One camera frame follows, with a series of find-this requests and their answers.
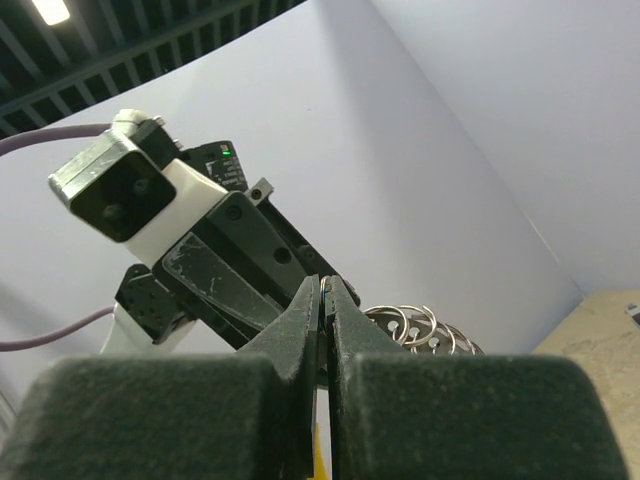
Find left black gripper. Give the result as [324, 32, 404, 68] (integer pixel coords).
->
[152, 192, 337, 349]

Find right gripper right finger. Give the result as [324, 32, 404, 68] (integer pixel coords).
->
[324, 277, 628, 479]

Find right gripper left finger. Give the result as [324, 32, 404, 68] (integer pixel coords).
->
[1, 277, 320, 479]

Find keyring yellow clip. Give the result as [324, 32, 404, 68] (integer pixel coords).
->
[320, 276, 485, 361]

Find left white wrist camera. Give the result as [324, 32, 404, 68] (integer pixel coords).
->
[48, 109, 228, 267]

